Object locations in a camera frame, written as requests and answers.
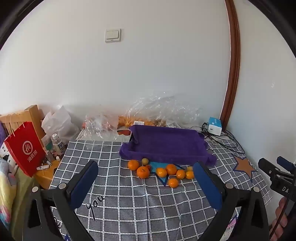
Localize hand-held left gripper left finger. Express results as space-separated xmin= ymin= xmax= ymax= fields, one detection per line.
xmin=22 ymin=160 xmax=99 ymax=241

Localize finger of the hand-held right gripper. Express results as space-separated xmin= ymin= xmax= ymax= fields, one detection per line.
xmin=258 ymin=158 xmax=281 ymax=178
xmin=277 ymin=156 xmax=296 ymax=172

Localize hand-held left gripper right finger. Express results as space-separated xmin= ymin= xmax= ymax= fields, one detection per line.
xmin=193 ymin=161 xmax=271 ymax=241

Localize large orange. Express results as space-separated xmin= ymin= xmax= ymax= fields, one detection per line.
xmin=128 ymin=159 xmax=140 ymax=171
xmin=136 ymin=166 xmax=150 ymax=179

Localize purple towel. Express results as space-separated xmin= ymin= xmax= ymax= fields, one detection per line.
xmin=119 ymin=125 xmax=217 ymax=166

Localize person's right hand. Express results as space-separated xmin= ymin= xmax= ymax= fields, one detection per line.
xmin=269 ymin=197 xmax=289 ymax=241

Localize wooden bedside stool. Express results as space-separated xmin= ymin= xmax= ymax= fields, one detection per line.
xmin=34 ymin=159 xmax=61 ymax=190

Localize clear water bottle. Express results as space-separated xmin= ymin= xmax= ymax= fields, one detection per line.
xmin=51 ymin=134 xmax=66 ymax=161

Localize grey checked tablecloth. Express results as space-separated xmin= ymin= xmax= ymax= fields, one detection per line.
xmin=50 ymin=139 xmax=272 ymax=241

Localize white and blue box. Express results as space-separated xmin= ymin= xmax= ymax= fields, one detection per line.
xmin=208 ymin=116 xmax=223 ymax=136

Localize white packet with red print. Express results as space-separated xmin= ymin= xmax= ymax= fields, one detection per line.
xmin=116 ymin=128 xmax=133 ymax=142

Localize white plastic bag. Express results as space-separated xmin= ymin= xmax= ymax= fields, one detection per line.
xmin=42 ymin=105 xmax=79 ymax=142

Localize red paper bag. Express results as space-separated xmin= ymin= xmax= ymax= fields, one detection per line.
xmin=4 ymin=113 xmax=46 ymax=178

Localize colourful bedding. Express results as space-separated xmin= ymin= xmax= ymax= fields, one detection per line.
xmin=0 ymin=158 xmax=35 ymax=232

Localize pile of bagged oranges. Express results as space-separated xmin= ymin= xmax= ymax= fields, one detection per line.
xmin=118 ymin=116 xmax=162 ymax=127

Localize large clear plastic bag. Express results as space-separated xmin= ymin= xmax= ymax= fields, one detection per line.
xmin=119 ymin=91 xmax=203 ymax=131

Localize black cables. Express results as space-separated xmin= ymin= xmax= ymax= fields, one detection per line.
xmin=200 ymin=122 xmax=240 ymax=151

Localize brown wooden door frame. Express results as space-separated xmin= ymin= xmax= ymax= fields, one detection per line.
xmin=220 ymin=0 xmax=240 ymax=128

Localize white light switch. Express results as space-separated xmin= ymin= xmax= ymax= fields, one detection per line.
xmin=105 ymin=28 xmax=122 ymax=43

